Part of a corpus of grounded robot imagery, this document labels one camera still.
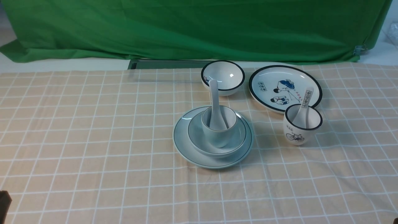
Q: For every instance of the light blue bowl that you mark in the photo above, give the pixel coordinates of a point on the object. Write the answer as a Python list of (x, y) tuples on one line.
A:
[(203, 145)]

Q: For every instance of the white printed spoon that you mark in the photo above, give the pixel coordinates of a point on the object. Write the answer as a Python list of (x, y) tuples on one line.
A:
[(301, 119)]

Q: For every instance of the green backdrop cloth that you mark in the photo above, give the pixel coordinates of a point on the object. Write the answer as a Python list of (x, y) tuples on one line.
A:
[(287, 31)]

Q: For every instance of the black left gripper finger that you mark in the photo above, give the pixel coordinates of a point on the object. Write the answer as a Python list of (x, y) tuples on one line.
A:
[(5, 202)]

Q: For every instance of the white illustrated plate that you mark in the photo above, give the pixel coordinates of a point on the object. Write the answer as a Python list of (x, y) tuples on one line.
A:
[(277, 87)]

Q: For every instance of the metal clamp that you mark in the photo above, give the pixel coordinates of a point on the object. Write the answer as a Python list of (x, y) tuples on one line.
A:
[(360, 50)]

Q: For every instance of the light blue plate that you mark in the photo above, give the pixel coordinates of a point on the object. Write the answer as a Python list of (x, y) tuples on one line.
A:
[(187, 150)]

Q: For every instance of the white bicycle cup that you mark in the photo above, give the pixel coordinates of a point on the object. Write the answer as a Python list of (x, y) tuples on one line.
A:
[(298, 135)]

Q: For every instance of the light blue cup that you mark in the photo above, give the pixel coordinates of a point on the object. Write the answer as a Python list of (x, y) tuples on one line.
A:
[(220, 138)]

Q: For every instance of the light blue spoon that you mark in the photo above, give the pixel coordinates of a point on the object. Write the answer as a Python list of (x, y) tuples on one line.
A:
[(215, 109)]

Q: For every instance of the white black-rimmed bowl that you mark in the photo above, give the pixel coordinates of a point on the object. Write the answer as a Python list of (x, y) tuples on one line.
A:
[(229, 76)]

